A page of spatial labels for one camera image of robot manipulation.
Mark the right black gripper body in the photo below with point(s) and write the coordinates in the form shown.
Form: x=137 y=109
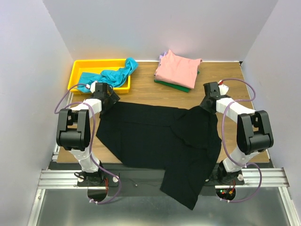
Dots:
x=205 y=105

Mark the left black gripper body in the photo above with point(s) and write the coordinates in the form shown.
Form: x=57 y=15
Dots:
x=112 y=99

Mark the black t-shirt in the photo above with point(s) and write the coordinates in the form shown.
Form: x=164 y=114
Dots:
x=182 y=142

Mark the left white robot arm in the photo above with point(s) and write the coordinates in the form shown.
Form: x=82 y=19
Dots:
x=76 y=129

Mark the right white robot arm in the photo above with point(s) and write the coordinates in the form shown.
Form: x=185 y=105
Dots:
x=254 y=133

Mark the teal t-shirt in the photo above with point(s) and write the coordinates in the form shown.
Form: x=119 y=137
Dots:
x=115 y=78

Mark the green folded t-shirt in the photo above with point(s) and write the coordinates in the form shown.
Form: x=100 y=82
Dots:
x=174 y=86

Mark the pink folded t-shirt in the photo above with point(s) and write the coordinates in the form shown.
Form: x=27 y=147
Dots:
x=177 y=70

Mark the yellow plastic bin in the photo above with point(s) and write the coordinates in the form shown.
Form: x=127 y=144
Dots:
x=97 y=66

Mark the lavender folded t-shirt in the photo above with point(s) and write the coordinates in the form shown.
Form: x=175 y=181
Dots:
x=161 y=56

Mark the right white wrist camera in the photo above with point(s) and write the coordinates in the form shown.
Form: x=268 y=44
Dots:
x=222 y=88

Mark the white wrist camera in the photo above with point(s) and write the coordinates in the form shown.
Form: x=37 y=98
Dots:
x=91 y=87
x=222 y=88

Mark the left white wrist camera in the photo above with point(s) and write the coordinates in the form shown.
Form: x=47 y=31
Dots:
x=91 y=87

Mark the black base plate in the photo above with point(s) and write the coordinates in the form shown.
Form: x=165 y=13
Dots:
x=146 y=182

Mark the aluminium frame rail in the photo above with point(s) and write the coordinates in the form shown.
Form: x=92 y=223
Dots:
x=260 y=201

